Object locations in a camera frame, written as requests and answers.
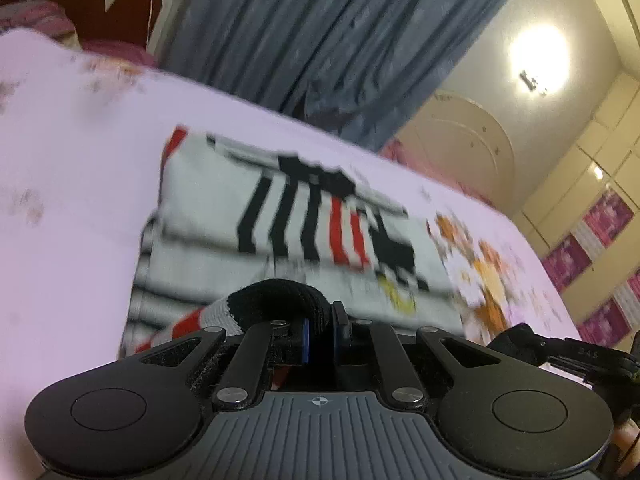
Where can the blue grey curtain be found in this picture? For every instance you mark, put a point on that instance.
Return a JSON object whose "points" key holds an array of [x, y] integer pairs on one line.
{"points": [[358, 69]]}

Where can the striped knit child sweater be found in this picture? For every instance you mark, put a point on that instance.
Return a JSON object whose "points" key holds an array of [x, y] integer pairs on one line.
{"points": [[231, 215]]}

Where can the cream wardrobe with pink panels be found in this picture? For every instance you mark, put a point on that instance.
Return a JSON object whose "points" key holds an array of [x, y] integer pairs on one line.
{"points": [[583, 221]]}

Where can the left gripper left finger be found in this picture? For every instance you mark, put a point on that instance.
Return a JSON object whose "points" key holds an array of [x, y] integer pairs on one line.
{"points": [[251, 370]]}

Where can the pink bedding on far bed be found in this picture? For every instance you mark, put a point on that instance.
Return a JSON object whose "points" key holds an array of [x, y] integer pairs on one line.
{"points": [[395, 151]]}

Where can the wall lamp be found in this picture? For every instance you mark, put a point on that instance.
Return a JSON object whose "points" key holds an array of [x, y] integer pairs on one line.
{"points": [[532, 84]]}

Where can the pink floral bed sheet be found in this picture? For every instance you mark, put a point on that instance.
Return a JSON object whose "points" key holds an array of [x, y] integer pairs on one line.
{"points": [[81, 140]]}

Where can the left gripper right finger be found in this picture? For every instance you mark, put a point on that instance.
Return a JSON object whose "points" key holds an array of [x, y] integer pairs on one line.
{"points": [[377, 348]]}

